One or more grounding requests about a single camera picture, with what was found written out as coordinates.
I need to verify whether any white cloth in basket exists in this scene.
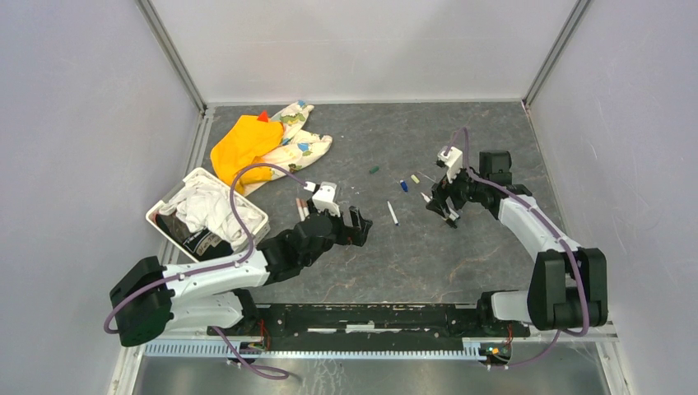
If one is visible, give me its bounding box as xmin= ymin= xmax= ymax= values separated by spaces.
xmin=156 ymin=168 xmax=268 ymax=248

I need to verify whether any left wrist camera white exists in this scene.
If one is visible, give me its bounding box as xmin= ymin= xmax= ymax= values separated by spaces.
xmin=311 ymin=182 xmax=342 ymax=217

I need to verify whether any white laundry basket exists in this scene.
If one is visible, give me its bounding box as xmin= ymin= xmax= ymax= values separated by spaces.
xmin=146 ymin=167 xmax=270 ymax=262

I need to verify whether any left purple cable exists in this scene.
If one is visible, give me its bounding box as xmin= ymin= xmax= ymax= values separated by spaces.
xmin=103 ymin=162 xmax=318 ymax=380

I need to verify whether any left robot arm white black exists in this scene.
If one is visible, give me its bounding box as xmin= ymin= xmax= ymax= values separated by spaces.
xmin=104 ymin=206 xmax=373 ymax=347

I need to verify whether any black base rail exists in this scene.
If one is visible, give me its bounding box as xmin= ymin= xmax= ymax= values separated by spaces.
xmin=223 ymin=304 xmax=531 ymax=352

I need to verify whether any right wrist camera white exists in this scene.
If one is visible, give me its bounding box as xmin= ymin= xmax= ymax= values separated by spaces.
xmin=437 ymin=146 xmax=463 ymax=184

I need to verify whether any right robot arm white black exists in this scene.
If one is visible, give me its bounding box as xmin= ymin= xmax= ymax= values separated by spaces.
xmin=426 ymin=147 xmax=608 ymax=336

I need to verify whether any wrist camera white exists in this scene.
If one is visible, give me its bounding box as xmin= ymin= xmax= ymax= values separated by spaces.
xmin=311 ymin=182 xmax=342 ymax=217
xmin=437 ymin=146 xmax=463 ymax=184

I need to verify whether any yellow orange cloth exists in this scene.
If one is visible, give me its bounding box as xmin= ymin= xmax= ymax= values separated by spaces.
xmin=210 ymin=111 xmax=284 ymax=187

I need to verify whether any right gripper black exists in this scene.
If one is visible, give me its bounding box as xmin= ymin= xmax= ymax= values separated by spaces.
xmin=426 ymin=160 xmax=487 ymax=219

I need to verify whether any black garment in basket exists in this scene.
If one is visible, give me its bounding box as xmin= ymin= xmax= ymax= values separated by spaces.
xmin=155 ymin=214 xmax=233 ymax=262

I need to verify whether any cream patterned cloth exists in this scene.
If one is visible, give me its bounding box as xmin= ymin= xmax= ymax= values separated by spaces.
xmin=235 ymin=100 xmax=333 ymax=196

